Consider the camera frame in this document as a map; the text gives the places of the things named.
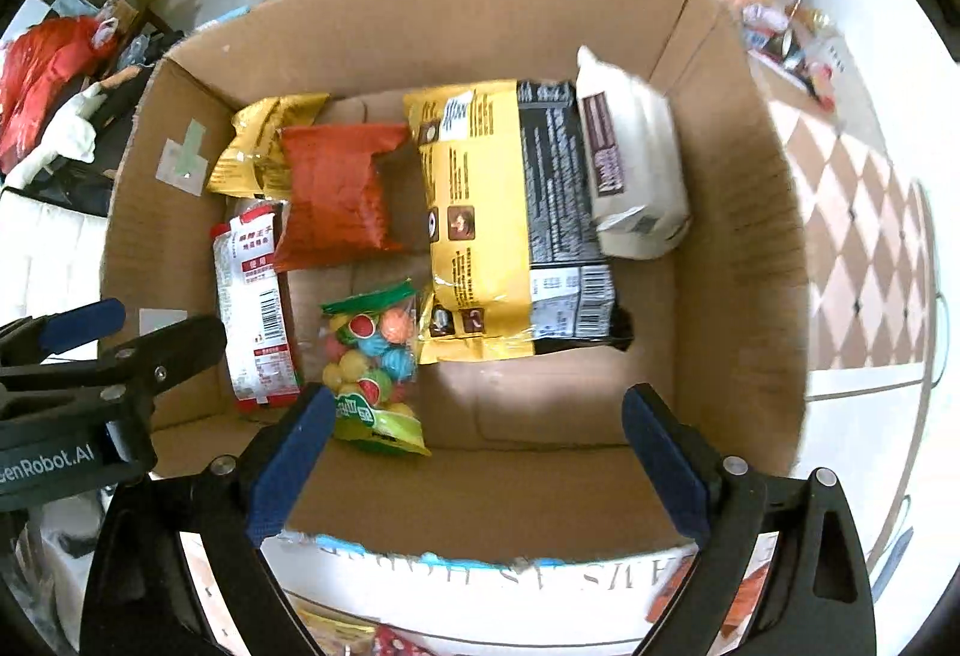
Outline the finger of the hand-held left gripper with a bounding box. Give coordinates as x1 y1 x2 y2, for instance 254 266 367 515
0 298 127 368
0 316 227 418

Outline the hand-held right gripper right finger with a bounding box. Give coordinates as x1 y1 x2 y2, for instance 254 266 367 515
621 384 877 656

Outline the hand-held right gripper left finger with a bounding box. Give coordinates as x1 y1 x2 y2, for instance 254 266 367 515
79 384 337 656

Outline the red white strip packet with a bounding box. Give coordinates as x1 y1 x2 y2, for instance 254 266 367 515
210 202 303 413

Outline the cardboard box with blue print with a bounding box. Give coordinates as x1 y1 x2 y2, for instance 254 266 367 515
101 0 811 571

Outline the green bag of coloured candies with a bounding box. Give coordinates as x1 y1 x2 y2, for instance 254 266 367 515
320 278 434 458

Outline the orange snack packet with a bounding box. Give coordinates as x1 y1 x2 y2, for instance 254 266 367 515
646 551 773 634

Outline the yellow round biscuit packet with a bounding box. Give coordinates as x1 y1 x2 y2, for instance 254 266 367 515
289 600 380 656

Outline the small red snack packet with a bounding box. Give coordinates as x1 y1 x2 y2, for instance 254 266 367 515
371 622 428 656

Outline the red-orange snack packet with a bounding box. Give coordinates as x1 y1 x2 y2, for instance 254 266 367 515
271 122 412 273

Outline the gold snack packet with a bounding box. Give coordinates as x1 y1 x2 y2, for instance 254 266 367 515
206 93 331 199

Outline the white snack packet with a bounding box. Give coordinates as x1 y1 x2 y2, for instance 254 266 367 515
575 46 692 261

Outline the large yellow black packet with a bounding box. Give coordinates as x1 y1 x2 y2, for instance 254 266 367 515
403 78 635 364

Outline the white quilted chair with dirty seat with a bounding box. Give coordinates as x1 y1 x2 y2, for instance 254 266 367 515
0 191 110 327

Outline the white plush duck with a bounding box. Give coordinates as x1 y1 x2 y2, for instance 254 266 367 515
0 74 140 188

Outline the red plastic bag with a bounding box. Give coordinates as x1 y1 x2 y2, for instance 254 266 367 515
0 17 121 177

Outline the checkered brown table mat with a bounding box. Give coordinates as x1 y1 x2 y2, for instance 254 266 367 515
180 56 950 656

